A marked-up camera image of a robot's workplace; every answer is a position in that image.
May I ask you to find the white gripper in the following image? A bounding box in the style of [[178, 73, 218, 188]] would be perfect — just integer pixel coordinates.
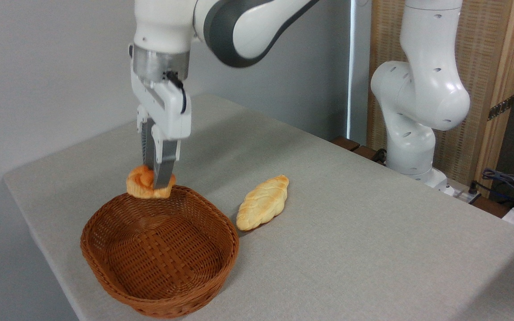
[[130, 74, 192, 189]]

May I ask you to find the round orange bread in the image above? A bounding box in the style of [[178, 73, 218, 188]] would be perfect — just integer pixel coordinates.
[[126, 165, 177, 199]]

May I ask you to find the brown wicker basket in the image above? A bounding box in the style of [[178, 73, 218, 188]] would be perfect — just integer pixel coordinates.
[[80, 185, 240, 319]]

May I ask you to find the long braided bread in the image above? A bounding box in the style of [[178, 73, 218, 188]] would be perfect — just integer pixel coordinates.
[[236, 174, 290, 231]]

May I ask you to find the metal screen hinge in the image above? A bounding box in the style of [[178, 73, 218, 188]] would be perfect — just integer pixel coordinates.
[[488, 95, 514, 121]]

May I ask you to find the wooden woven screen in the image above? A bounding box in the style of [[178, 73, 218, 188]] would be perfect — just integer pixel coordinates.
[[368, 0, 514, 199]]

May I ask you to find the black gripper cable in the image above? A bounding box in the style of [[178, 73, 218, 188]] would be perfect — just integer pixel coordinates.
[[166, 71, 188, 115]]

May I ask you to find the grey vertical partition post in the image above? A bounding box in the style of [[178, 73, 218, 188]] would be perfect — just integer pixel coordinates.
[[348, 0, 372, 145]]

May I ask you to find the blue grey cable bundle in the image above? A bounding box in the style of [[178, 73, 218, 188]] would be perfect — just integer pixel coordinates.
[[481, 168, 514, 206]]

